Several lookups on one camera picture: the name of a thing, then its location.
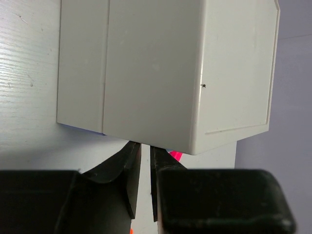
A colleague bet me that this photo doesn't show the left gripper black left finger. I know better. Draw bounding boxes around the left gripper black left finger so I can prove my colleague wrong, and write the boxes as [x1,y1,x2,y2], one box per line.
[0,141,141,234]

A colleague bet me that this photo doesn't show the white drawer organizer box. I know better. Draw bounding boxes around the white drawer organizer box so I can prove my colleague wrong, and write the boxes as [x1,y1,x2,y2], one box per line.
[57,0,280,155]

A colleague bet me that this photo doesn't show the pink cap highlighter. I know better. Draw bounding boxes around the pink cap highlighter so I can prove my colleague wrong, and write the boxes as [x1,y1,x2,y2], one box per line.
[169,151,183,162]

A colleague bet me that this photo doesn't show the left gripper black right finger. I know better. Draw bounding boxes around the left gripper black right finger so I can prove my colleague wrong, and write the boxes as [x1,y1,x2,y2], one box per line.
[150,147,296,234]

